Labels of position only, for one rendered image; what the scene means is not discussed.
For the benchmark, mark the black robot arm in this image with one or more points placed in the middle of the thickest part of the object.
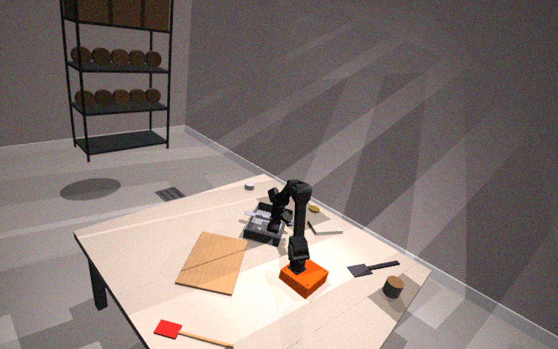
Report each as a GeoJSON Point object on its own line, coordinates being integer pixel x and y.
{"type": "Point", "coordinates": [298, 250]}

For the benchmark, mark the red spatula with wooden handle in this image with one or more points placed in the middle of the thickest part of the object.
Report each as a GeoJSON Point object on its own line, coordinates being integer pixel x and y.
{"type": "Point", "coordinates": [171, 330]}

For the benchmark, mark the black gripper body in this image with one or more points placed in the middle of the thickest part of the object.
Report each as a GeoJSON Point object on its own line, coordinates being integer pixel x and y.
{"type": "Point", "coordinates": [274, 226]}

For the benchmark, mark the grey metal roasting tin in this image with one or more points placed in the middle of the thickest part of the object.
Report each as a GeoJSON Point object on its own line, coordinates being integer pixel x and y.
{"type": "Point", "coordinates": [256, 229]}

